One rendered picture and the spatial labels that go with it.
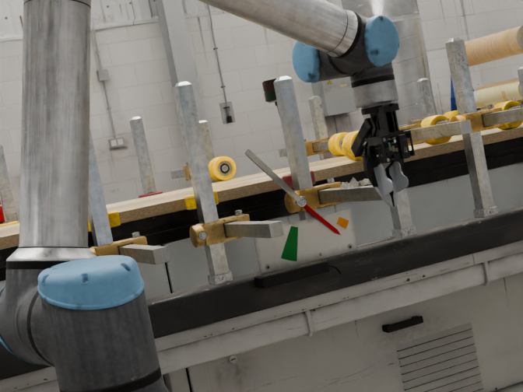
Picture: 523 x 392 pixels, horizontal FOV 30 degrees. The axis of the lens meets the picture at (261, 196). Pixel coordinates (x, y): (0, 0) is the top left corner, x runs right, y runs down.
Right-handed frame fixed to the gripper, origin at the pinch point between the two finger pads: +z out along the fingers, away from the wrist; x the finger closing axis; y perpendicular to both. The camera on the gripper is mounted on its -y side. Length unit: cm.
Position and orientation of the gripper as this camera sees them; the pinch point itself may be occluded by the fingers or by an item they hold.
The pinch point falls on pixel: (390, 201)
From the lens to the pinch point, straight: 206.6
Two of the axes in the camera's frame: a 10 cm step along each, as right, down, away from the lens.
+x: 9.0, -2.0, 3.9
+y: 3.9, -0.3, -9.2
